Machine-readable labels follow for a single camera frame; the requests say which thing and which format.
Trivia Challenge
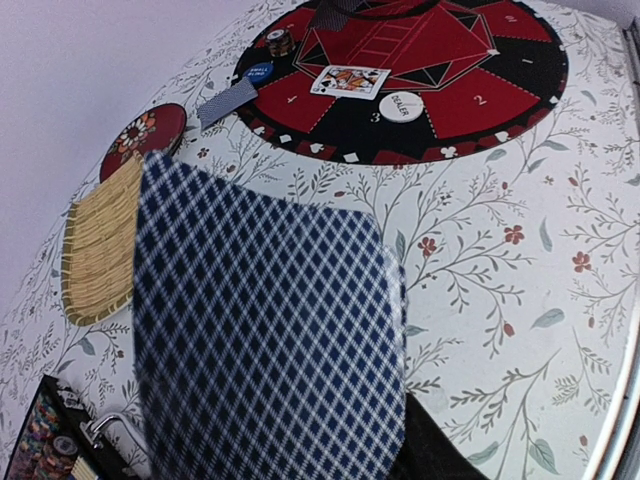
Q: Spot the face up king card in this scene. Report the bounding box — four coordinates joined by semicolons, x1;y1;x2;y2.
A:
310;65;391;100

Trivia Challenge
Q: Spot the white dealer button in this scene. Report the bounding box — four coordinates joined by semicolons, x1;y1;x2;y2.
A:
379;91;424;123

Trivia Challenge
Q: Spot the red floral round plate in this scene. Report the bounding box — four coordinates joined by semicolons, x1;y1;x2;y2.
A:
99;103;187;183

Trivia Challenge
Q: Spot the woven bamboo tray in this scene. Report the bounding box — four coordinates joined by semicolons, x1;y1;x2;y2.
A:
60;152;143;327

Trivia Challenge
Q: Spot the dealt card face down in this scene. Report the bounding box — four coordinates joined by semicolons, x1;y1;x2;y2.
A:
309;0;363;32
197;78;258;130

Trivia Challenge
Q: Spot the chrome case handle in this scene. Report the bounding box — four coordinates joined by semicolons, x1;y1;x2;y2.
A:
79;413;147;453

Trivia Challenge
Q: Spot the blue small blind button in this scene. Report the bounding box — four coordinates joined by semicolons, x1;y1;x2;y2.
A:
243;62;274;85

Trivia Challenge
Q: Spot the black poker set case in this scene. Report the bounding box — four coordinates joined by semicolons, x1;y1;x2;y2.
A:
4;375;150;479

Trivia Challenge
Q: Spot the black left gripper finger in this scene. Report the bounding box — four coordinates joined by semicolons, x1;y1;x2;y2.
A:
394;393;486;480

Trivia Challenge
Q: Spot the red white poker chip stack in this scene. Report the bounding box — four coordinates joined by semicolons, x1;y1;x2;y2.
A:
265;28;296;58

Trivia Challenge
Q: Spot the round red black poker mat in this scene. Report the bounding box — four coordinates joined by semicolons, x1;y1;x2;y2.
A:
235;1;569;165

